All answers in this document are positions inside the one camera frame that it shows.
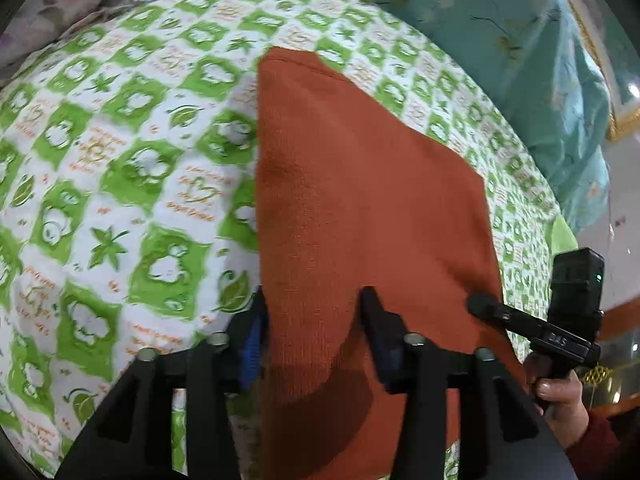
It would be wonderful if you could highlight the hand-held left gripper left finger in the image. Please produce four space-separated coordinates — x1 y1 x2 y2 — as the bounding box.
54 287 271 480

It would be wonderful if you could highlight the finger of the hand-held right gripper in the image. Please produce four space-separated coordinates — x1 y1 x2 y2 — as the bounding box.
467 293 547 343

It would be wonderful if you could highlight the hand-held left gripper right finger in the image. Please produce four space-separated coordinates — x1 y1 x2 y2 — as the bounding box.
360 286 576 480

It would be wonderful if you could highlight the orange knit sweater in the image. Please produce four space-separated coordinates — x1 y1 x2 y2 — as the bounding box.
254 46 528 480

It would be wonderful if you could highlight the person's right forearm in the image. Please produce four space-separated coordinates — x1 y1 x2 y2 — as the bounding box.
564 406 625 480

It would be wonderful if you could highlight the person's right hand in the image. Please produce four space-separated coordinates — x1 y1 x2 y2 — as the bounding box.
524 365 592 450

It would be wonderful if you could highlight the light green cloth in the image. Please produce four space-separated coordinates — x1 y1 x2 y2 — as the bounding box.
549 215 579 263

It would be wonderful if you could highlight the brown wooden furniture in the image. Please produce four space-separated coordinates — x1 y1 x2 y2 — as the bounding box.
582 297 640 418

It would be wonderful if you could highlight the green frog printed bed sheet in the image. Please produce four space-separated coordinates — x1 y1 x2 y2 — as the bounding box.
0 0 576 480

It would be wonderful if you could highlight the teal floral quilt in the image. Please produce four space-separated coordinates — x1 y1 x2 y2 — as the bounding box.
280 0 615 235

